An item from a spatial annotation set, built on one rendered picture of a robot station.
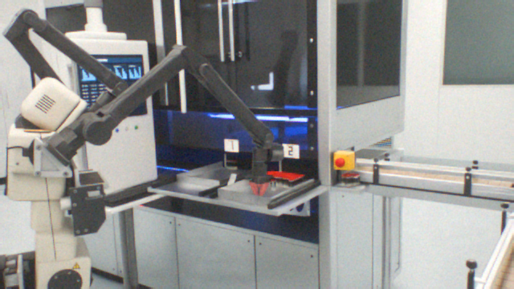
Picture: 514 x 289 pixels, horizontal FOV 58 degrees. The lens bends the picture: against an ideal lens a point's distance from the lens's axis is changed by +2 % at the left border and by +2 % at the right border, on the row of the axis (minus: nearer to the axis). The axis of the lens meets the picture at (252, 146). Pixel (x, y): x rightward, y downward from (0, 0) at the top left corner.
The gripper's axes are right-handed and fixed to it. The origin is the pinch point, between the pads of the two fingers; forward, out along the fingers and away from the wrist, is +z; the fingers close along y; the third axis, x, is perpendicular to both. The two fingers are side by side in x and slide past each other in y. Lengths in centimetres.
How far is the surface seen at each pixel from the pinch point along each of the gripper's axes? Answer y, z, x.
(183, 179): 9, -1, 49
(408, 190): 47, -3, -42
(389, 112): 107, -35, -12
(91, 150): -12, -13, 89
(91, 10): -7, -79, 95
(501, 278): -31, 1, -87
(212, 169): 34, -3, 54
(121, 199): -11, 8, 68
